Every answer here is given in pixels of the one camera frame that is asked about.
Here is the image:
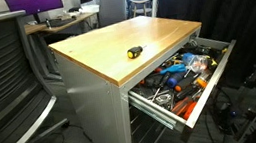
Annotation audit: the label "stubby yellow black screwdriver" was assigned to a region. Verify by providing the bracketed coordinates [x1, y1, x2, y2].
[126, 44, 149, 60]

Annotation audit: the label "grey metal tool drawer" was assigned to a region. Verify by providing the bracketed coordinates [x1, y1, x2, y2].
[121, 31, 248, 138]

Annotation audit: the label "grey metal cabinet wooden top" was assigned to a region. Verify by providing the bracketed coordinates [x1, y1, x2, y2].
[45, 7, 219, 143]

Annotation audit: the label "grey fabric office chair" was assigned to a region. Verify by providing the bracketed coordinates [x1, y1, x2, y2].
[95, 0, 132, 29]

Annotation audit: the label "clear plastic parts bag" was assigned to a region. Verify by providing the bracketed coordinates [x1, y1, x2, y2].
[180, 49, 212, 75]

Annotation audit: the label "wooden desk holding monitor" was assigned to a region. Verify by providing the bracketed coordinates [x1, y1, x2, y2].
[39, 9, 100, 39]

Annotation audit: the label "black computer keyboard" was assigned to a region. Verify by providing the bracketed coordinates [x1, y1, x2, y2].
[44, 15, 78, 29]

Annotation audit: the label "wooden desk holding small boxes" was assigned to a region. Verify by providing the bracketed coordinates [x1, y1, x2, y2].
[24, 21, 49, 36]

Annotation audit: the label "purple screen computer monitor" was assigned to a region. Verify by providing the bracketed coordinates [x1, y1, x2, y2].
[4, 0, 66, 28]

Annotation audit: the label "black curtain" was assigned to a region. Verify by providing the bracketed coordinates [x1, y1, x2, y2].
[154, 0, 256, 94]

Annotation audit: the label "cyan handled pliers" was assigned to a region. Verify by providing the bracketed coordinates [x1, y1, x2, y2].
[158, 61, 189, 76]

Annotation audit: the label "blue handled screwdriver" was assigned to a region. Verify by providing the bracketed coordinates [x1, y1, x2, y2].
[165, 71, 189, 90]

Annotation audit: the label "orange black handled screwdriver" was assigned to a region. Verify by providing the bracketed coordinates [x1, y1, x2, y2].
[173, 75, 209, 94]

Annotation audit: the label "wooden frame chair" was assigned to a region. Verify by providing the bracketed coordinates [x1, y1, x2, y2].
[129, 0, 155, 19]

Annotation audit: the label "orange handled pliers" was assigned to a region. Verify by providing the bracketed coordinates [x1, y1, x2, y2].
[168, 94, 200, 123]

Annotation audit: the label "yellow handled pliers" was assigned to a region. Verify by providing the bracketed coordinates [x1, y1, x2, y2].
[208, 56, 220, 68]

